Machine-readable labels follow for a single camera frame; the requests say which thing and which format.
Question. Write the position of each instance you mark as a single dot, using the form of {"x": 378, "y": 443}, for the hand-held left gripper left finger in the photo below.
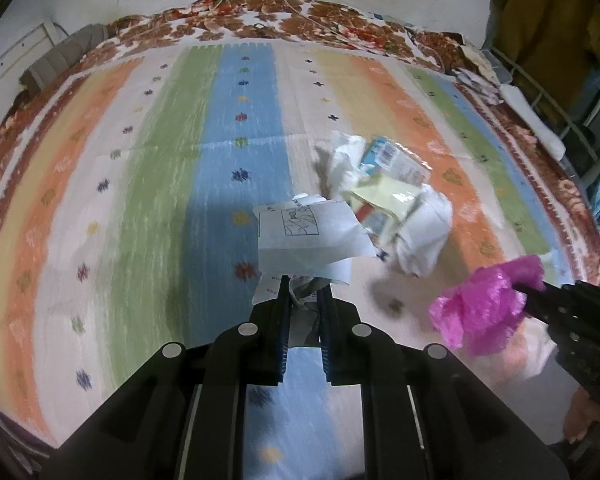
{"x": 282, "y": 335}

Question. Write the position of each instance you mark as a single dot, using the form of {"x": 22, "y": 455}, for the pale yellow paper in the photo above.
{"x": 385, "y": 195}

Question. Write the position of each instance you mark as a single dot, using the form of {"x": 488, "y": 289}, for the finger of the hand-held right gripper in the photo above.
{"x": 540, "y": 297}

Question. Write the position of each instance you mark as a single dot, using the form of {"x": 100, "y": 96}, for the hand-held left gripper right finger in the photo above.
{"x": 327, "y": 340}

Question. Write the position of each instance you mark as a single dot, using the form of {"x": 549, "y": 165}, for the yellow hanging garment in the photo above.
{"x": 550, "y": 15}

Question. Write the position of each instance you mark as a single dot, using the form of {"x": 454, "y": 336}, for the striped bed sheet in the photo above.
{"x": 145, "y": 200}

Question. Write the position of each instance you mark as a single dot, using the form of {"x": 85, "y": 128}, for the crumpled white paper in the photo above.
{"x": 425, "y": 235}

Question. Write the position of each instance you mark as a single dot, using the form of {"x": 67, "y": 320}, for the pink plastic bag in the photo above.
{"x": 480, "y": 305}

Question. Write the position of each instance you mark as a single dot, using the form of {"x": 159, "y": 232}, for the pile of scattered papers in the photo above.
{"x": 475, "y": 75}

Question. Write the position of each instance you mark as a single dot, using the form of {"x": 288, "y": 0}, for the person's right hand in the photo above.
{"x": 587, "y": 415}

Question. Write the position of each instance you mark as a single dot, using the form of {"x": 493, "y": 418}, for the metal bed rail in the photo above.
{"x": 575, "y": 130}

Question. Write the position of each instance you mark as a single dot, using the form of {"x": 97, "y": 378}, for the brown floral blanket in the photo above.
{"x": 290, "y": 17}

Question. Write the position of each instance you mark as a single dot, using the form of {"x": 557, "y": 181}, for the white wall panel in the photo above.
{"x": 10, "y": 65}

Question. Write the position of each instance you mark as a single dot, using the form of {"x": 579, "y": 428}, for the white printed paper sheet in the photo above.
{"x": 305, "y": 240}

